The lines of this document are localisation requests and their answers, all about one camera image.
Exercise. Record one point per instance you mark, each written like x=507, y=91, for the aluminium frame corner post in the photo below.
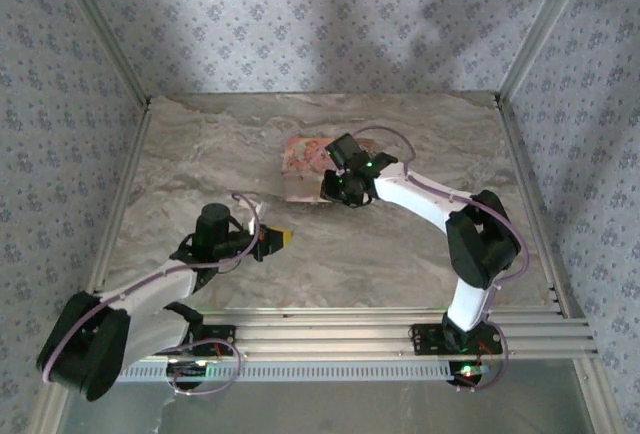
x=545, y=29
x=105, y=34

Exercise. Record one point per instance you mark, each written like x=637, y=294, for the aluminium slotted mounting rail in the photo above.
x=325, y=329

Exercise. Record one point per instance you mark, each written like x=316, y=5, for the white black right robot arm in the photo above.
x=425, y=199

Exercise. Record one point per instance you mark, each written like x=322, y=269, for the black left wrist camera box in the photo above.
x=264, y=244

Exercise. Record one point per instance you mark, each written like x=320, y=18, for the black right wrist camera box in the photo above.
x=345, y=149

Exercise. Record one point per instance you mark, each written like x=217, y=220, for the aluminium table side rail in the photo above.
x=535, y=204
x=122, y=194

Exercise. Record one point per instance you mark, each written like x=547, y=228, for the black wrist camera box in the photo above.
x=345, y=149
x=264, y=244

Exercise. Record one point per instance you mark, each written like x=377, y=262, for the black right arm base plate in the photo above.
x=430, y=339

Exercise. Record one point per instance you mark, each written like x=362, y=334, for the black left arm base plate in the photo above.
x=220, y=336

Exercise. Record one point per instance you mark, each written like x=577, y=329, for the pink floral box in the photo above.
x=302, y=159

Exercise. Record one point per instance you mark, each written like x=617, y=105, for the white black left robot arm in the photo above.
x=150, y=294

